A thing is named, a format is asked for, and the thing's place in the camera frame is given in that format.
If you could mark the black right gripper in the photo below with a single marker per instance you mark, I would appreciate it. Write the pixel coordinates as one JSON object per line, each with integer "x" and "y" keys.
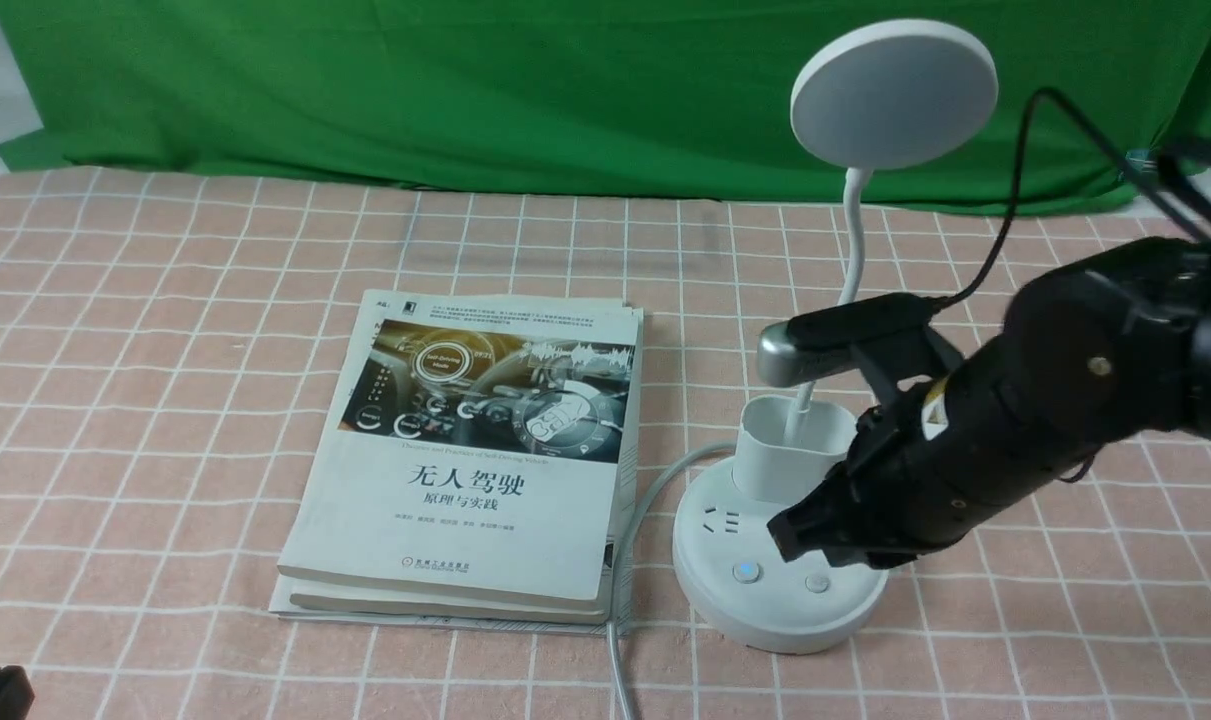
{"x": 926, "y": 470}

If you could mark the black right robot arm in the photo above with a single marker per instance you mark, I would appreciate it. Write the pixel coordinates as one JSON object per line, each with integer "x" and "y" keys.
{"x": 1088, "y": 355}

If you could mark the white desk lamp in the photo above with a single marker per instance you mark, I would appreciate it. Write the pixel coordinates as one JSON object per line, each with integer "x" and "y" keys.
{"x": 895, "y": 94}

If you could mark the lower white book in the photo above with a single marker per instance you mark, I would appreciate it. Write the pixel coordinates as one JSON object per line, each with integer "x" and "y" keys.
{"x": 445, "y": 610}

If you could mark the white autonomous driving book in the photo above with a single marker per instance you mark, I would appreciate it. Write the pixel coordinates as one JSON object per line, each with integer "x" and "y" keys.
{"x": 475, "y": 450}

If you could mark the green backdrop cloth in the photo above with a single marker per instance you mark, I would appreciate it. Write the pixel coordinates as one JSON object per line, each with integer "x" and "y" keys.
{"x": 672, "y": 99}

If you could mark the pink checkered tablecloth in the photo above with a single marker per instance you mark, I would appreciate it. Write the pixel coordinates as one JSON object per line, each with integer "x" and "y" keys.
{"x": 169, "y": 345}

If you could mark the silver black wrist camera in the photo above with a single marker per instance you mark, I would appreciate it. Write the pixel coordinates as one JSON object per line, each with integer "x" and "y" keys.
{"x": 887, "y": 339}

